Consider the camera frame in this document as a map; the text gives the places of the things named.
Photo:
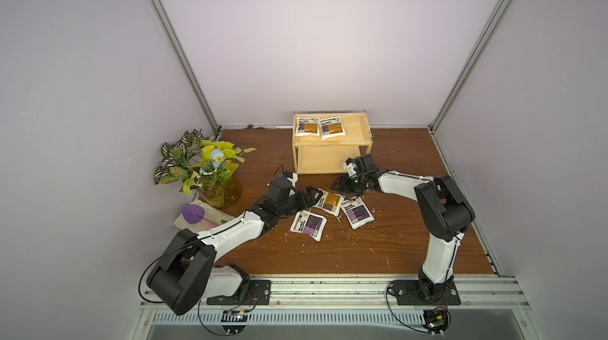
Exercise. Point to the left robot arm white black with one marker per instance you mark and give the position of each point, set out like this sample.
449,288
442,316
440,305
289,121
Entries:
186,274

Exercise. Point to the controller board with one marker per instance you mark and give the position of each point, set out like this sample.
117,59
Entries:
234,322
437,320

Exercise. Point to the light wooden two-tier shelf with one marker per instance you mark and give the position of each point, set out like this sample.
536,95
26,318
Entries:
312,155

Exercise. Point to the purple coffee bag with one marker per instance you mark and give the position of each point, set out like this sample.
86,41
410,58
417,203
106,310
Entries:
310,224
356,212

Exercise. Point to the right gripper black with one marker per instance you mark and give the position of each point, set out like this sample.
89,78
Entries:
352,182

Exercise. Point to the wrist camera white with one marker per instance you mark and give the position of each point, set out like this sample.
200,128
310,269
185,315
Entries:
351,168
291,177

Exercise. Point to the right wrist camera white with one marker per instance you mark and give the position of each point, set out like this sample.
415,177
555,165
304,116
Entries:
351,168

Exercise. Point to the aluminium front rail frame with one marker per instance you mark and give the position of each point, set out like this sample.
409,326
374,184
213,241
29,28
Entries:
347,300

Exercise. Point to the purple makeup sponge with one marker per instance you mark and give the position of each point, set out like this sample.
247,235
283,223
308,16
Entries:
193,214

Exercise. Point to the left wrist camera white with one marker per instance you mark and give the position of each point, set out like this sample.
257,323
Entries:
291,177

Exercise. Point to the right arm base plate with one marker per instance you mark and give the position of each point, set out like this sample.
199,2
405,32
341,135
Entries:
415,293

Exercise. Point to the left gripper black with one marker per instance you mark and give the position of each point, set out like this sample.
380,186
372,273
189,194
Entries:
307,202

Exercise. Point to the yellow coffee bag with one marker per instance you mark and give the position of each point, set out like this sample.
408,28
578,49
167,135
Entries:
307,126
331,127
330,203

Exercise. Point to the artificial green potted plant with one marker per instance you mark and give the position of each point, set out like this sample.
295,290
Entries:
204,166

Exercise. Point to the left controller board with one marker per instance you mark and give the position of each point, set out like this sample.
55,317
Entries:
234,322

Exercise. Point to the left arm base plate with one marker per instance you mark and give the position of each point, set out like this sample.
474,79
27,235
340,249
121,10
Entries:
252,292

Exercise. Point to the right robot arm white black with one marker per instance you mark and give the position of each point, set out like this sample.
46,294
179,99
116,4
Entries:
446,213

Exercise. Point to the right controller board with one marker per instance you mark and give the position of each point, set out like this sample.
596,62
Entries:
437,320

